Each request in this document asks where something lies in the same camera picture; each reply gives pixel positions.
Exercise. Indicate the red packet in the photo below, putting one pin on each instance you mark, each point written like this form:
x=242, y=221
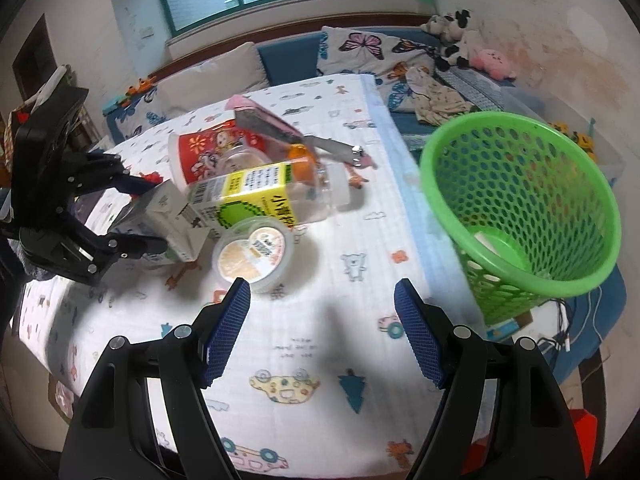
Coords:
x=200, y=152

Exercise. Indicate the beige crumpled garment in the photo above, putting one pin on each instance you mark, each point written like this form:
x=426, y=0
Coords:
x=440, y=100

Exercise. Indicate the dark door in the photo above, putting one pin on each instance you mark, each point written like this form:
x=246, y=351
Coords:
x=32, y=60

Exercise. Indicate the small white grey carton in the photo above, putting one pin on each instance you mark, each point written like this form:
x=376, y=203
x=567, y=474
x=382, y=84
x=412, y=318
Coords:
x=165, y=210

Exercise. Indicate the green plastic mesh basket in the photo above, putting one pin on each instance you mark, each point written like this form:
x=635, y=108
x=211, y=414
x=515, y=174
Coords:
x=500, y=170

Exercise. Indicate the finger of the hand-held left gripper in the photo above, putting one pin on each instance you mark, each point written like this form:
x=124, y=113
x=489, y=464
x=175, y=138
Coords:
x=130, y=246
x=135, y=185

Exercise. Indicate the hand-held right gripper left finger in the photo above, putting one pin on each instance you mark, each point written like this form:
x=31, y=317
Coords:
x=227, y=330

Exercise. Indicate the red plastic object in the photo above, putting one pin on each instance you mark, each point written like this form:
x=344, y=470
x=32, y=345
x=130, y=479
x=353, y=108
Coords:
x=582, y=430

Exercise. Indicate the round clear lidded cup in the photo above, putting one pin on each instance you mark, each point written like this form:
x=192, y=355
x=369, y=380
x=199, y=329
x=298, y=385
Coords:
x=250, y=255

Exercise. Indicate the black white patterned mat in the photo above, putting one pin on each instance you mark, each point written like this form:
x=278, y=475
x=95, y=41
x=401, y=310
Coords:
x=475, y=85

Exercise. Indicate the small orange toy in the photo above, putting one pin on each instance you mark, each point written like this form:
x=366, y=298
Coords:
x=141, y=86

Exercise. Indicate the butterfly print pillow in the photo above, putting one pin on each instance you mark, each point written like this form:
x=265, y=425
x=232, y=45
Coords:
x=360, y=55

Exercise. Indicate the silver foil wrapper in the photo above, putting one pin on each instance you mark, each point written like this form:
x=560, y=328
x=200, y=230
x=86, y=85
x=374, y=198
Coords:
x=280, y=130

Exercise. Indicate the pink packet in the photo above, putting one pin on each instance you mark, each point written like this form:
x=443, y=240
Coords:
x=242, y=102

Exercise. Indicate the white printed blanket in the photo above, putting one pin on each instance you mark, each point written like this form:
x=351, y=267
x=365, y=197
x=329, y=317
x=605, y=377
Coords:
x=325, y=310

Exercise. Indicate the pink plush toy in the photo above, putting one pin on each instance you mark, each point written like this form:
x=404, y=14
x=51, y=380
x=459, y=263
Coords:
x=492, y=62

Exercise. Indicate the yellow toy vehicle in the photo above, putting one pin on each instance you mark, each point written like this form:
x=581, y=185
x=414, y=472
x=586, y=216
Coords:
x=582, y=140

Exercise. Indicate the clear plastic bottle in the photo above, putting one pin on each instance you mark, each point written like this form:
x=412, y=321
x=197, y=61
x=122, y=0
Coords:
x=330, y=190

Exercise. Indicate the yellow green drink carton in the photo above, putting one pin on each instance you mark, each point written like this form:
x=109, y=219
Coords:
x=250, y=200

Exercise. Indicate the beige cushion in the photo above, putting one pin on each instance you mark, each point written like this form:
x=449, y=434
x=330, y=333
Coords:
x=210, y=80

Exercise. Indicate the black white cow plush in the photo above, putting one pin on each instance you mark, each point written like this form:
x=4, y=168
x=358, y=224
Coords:
x=452, y=25

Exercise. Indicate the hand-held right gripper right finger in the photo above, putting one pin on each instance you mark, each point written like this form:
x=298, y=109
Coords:
x=417, y=335

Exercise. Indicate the clear plastic storage box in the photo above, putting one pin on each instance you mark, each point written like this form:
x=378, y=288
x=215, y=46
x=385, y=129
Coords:
x=545, y=105

